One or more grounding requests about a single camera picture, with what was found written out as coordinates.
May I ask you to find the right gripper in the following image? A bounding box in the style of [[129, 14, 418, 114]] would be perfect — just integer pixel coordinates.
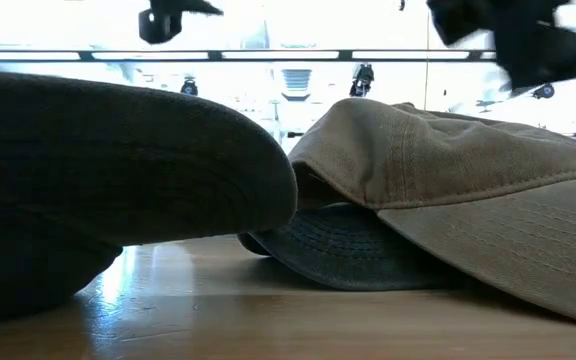
[[426, 0, 576, 92]]

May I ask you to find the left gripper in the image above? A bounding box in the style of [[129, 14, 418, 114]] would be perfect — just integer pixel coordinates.
[[137, 0, 225, 45]]

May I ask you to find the tan baseball cap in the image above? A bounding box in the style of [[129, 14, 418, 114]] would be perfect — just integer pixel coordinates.
[[287, 97, 576, 330]]

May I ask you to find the black baseball cap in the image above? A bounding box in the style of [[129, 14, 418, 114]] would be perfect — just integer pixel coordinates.
[[0, 69, 299, 329]]

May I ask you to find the dark blue-grey baseball cap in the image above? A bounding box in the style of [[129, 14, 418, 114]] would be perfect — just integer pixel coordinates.
[[236, 202, 469, 292]]

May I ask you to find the small dark background device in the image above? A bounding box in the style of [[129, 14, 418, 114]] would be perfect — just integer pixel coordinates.
[[532, 83, 557, 100], [179, 75, 199, 97]]

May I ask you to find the grey slatted background unit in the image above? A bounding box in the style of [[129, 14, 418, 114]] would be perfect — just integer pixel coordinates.
[[281, 68, 313, 103]]

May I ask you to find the black horizontal rail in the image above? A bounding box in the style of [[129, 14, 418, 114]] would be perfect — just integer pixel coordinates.
[[0, 48, 576, 64]]

